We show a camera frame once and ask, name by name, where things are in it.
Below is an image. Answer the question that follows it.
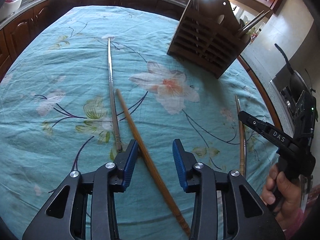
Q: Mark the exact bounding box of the gas stove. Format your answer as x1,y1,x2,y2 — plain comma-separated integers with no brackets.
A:
272,70,308,120

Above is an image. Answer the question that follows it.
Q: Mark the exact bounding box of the silver metal chopstick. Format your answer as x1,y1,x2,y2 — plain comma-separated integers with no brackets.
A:
107,37,123,152

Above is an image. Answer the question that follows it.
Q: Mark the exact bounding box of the wooden utensil holder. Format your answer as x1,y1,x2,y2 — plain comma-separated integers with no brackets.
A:
167,0,250,79

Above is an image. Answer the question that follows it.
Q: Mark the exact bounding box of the teal floral tablecloth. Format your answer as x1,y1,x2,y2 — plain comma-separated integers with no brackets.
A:
0,4,282,240

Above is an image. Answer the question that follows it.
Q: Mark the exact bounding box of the black wok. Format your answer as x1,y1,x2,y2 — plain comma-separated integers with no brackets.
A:
273,43,316,106

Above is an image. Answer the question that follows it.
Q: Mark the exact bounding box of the white pink rice cooker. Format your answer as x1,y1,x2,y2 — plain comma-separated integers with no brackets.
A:
0,0,22,21

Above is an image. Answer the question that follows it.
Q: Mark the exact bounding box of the person right hand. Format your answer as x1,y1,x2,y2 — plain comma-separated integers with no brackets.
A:
261,164,303,230

